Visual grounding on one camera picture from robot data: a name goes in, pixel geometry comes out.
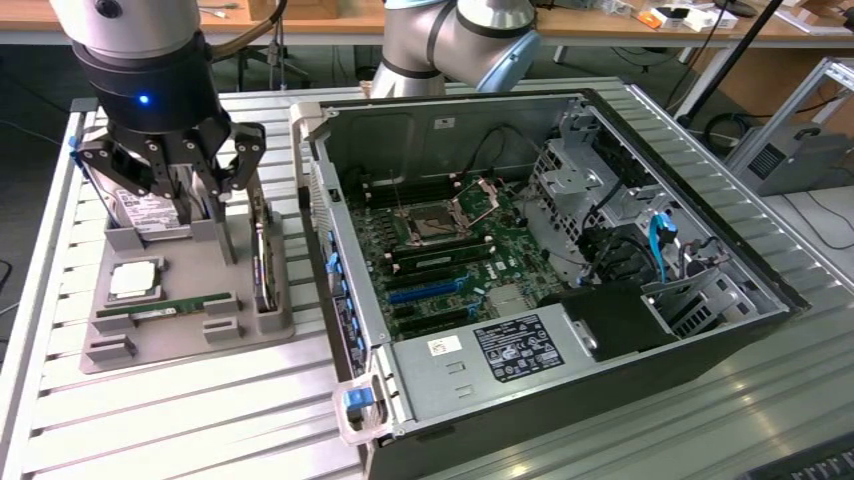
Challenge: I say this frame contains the green motherboard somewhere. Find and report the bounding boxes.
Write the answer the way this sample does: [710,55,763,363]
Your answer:
[343,172,556,342]

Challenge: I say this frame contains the sleeved robot cable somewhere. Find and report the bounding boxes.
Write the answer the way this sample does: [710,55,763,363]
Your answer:
[209,0,290,54]

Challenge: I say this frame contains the CPU socket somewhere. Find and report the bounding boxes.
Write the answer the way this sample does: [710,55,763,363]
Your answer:
[398,202,468,247]

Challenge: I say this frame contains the grey parts rack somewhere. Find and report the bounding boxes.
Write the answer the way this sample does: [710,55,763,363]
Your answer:
[77,169,300,376]

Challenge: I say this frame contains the clear corner bracket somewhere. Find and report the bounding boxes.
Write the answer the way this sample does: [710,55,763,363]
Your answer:
[331,377,394,447]

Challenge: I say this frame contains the silver CPU chip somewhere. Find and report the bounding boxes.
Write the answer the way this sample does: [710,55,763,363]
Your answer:
[108,262,161,297]

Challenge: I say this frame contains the black open PC case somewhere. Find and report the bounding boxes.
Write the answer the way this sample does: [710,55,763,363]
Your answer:
[287,88,813,480]

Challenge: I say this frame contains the wooden box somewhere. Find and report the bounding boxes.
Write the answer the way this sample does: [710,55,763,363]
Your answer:
[248,0,343,22]

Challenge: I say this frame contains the blue expansion slot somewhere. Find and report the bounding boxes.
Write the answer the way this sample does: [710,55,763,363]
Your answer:
[386,278,472,305]

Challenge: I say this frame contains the grey machine housing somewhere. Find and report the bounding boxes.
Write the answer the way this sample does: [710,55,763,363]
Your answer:
[726,124,854,197]

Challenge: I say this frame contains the grey power supply unit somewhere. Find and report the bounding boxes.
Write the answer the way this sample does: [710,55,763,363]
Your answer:
[388,302,598,437]

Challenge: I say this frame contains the black tripod pole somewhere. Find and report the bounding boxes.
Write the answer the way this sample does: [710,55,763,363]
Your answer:
[674,0,787,129]

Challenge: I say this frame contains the blue wire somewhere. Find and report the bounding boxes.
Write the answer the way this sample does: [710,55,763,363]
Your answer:
[644,212,680,287]

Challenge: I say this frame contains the white box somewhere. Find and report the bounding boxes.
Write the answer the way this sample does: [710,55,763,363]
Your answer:
[680,9,739,33]

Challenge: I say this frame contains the black wire bundle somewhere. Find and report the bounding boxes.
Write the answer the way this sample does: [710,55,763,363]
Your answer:
[578,232,659,289]

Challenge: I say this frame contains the grey corner bracket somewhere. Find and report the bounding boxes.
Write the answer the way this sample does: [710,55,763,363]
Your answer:
[288,102,340,146]

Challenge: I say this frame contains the wooden desk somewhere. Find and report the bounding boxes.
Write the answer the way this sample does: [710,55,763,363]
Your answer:
[538,0,854,66]
[0,0,388,99]

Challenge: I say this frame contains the aluminium profile frame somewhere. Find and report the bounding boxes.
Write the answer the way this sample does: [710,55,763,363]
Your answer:
[723,56,854,169]

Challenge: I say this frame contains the black keyboard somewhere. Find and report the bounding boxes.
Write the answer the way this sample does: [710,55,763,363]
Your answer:
[746,439,854,480]

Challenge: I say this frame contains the black plastic shroud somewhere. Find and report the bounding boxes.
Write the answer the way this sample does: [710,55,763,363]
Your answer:
[538,285,680,364]

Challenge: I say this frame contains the black white small device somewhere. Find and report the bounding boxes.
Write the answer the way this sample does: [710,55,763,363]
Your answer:
[650,5,690,30]

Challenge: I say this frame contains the graphics card with black cooler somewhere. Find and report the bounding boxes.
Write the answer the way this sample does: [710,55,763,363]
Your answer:
[240,174,287,319]

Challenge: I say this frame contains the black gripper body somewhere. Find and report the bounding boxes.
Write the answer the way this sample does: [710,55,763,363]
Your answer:
[71,29,232,151]

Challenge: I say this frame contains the black RAM slot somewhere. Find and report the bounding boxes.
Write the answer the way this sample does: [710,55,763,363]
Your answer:
[366,184,462,206]
[391,243,495,270]
[390,238,492,264]
[364,180,462,202]
[387,233,490,258]
[364,175,460,197]

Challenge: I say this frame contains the perforated metal disk bay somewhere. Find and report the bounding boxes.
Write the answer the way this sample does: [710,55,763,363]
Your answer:
[638,267,790,342]

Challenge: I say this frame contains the black expansion slot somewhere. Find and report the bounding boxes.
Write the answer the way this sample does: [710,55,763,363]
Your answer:
[399,310,476,337]
[394,298,472,321]
[383,267,468,292]

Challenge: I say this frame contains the silver chipset heatsink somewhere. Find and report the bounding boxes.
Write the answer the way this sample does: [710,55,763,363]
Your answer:
[484,287,530,317]

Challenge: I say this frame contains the silver disk bay cage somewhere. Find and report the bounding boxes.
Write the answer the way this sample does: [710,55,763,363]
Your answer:
[526,137,668,251]

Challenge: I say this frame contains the hard disk in blue caddy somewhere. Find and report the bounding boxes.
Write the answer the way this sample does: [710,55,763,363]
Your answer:
[68,134,212,245]

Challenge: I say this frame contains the metal socket cover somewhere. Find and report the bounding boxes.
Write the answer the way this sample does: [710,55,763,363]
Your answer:
[450,175,503,222]

